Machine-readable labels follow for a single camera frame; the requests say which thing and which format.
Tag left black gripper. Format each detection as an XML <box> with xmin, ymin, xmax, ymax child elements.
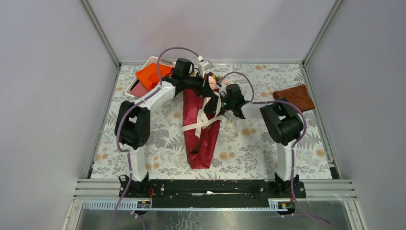
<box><xmin>181</xmin><ymin>71</ymin><xmax>214</xmax><ymax>97</ymax></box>

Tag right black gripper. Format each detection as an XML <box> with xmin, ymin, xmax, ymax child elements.
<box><xmin>202</xmin><ymin>93</ymin><xmax>234</xmax><ymax>115</ymax></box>

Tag pink fake flower bunch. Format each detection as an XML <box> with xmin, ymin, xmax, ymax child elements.
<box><xmin>203</xmin><ymin>72</ymin><xmax>231</xmax><ymax>92</ymax></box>

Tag cream printed ribbon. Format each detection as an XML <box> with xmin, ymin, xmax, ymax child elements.
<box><xmin>181</xmin><ymin>97</ymin><xmax>238</xmax><ymax>141</ymax></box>

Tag dark red wrapping paper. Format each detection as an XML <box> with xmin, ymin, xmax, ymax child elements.
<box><xmin>182</xmin><ymin>89</ymin><xmax>220</xmax><ymax>170</ymax></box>

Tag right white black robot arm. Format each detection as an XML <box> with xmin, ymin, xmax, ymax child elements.
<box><xmin>203</xmin><ymin>84</ymin><xmax>306</xmax><ymax>197</ymax></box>

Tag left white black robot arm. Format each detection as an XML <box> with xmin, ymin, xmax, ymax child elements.
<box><xmin>114</xmin><ymin>58</ymin><xmax>214</xmax><ymax>197</ymax></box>

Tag white plastic basket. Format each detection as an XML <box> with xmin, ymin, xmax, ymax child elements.
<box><xmin>124</xmin><ymin>56</ymin><xmax>175</xmax><ymax>99</ymax></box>

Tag orange folded cloth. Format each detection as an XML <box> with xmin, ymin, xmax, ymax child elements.
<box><xmin>135</xmin><ymin>63</ymin><xmax>173</xmax><ymax>91</ymax></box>

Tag pink paper sheet in basket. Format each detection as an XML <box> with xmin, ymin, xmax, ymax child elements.
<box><xmin>129</xmin><ymin>80</ymin><xmax>149</xmax><ymax>97</ymax></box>

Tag brown folded cloth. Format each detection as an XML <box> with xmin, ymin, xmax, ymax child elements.
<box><xmin>272</xmin><ymin>84</ymin><xmax>316</xmax><ymax>112</ymax></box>

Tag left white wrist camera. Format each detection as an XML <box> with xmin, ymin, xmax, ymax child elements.
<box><xmin>197</xmin><ymin>60</ymin><xmax>214</xmax><ymax>77</ymax></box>

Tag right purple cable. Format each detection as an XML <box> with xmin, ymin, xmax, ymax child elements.
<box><xmin>217</xmin><ymin>71</ymin><xmax>332</xmax><ymax>227</ymax></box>

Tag purple cable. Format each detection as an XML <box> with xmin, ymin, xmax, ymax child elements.
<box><xmin>109</xmin><ymin>46</ymin><xmax>203</xmax><ymax>230</ymax></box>
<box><xmin>217</xmin><ymin>71</ymin><xmax>332</xmax><ymax>227</ymax></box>

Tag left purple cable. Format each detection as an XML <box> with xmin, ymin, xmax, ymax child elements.
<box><xmin>109</xmin><ymin>46</ymin><xmax>203</xmax><ymax>230</ymax></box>

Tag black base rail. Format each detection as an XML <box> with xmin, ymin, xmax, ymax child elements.
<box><xmin>119</xmin><ymin>176</ymin><xmax>306</xmax><ymax>208</ymax></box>

